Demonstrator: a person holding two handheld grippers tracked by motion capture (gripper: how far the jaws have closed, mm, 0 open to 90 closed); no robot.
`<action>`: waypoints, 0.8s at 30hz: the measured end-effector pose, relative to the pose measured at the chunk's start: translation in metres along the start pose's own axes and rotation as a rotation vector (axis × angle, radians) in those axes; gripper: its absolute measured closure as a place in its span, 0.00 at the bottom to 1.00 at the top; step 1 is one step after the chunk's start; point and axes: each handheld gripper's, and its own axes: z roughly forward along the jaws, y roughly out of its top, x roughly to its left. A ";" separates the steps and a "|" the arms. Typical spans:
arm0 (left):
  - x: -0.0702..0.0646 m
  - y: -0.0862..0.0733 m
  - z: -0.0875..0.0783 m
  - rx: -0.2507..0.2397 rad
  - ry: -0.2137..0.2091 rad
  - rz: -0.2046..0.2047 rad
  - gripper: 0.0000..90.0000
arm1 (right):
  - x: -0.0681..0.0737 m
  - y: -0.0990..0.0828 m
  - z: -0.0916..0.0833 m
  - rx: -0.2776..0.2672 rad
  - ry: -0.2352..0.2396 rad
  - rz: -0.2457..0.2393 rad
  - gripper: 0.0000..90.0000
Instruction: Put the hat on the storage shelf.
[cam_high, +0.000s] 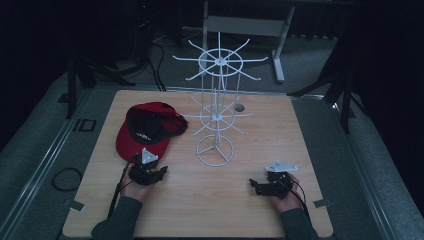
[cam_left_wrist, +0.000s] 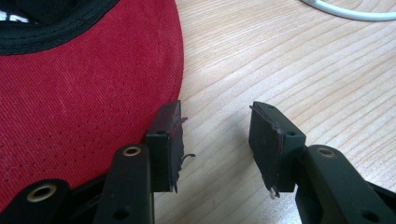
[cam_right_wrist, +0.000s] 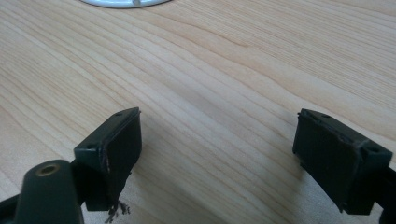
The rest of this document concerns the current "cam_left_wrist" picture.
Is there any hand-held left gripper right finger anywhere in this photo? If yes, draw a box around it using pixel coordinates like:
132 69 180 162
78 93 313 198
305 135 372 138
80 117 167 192
248 101 396 224

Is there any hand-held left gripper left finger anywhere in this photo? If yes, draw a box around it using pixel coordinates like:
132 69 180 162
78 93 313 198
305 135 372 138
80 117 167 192
92 99 196 224

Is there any red and black cap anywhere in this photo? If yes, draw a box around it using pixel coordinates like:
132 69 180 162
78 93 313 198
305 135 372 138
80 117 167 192
0 0 185 213

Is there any white cable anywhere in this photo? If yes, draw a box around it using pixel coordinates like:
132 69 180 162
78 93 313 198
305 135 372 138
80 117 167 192
299 0 396 22

